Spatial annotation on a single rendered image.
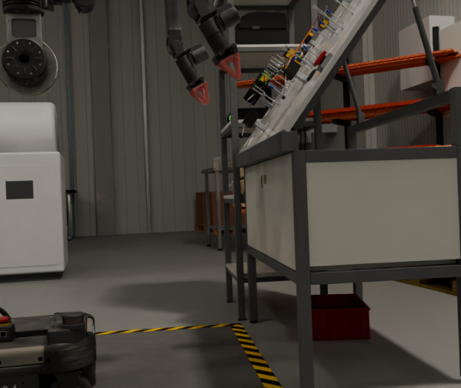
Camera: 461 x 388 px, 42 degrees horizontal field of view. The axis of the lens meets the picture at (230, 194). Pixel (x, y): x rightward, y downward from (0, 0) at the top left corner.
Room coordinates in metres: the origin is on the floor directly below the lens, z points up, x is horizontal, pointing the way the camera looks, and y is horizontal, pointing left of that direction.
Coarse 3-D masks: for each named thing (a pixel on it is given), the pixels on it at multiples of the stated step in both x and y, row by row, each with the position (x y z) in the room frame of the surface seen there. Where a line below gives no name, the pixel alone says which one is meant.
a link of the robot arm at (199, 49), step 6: (174, 42) 2.36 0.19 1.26; (174, 48) 2.36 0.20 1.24; (180, 48) 2.36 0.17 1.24; (186, 48) 2.38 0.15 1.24; (192, 48) 2.39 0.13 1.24; (198, 48) 2.40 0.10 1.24; (204, 48) 2.40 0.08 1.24; (180, 54) 2.38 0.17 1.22; (192, 54) 2.39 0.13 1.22; (198, 54) 2.39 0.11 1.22; (204, 54) 2.39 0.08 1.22; (198, 60) 2.39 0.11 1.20; (204, 60) 2.41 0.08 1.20
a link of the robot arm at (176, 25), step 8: (168, 0) 2.37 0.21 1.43; (176, 0) 2.37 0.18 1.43; (168, 8) 2.37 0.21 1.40; (176, 8) 2.37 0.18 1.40; (168, 16) 2.37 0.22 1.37; (176, 16) 2.37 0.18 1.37; (168, 24) 2.36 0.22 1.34; (176, 24) 2.37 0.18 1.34; (168, 32) 2.36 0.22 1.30; (176, 32) 2.36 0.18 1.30; (168, 40) 2.37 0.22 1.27; (168, 48) 2.39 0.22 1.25
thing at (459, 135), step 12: (432, 84) 2.22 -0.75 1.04; (444, 84) 2.19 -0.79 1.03; (432, 96) 2.21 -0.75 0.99; (444, 96) 2.12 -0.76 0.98; (456, 96) 2.04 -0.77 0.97; (408, 108) 2.43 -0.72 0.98; (420, 108) 2.31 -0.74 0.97; (432, 108) 2.26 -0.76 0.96; (456, 108) 2.04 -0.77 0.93; (360, 120) 3.04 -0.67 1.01; (372, 120) 2.83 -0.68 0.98; (384, 120) 2.69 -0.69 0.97; (396, 120) 2.63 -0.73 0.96; (456, 120) 2.04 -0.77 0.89; (348, 132) 3.20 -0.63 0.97; (456, 132) 2.04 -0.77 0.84; (348, 144) 3.20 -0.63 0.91; (456, 144) 2.04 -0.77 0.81
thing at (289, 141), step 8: (272, 136) 2.11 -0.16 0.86; (280, 136) 1.98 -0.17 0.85; (288, 136) 1.98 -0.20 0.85; (296, 136) 1.98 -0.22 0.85; (264, 144) 2.28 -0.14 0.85; (272, 144) 2.12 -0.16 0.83; (280, 144) 1.99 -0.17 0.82; (288, 144) 1.98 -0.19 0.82; (296, 144) 1.98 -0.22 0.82; (248, 152) 2.70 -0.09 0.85; (256, 152) 2.47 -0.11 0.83; (264, 152) 2.29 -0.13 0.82; (272, 152) 2.12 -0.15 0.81; (280, 152) 2.05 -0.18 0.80; (288, 152) 2.07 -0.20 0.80; (240, 160) 2.96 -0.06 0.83; (248, 160) 2.71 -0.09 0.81; (256, 160) 2.49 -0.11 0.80; (264, 160) 2.51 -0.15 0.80
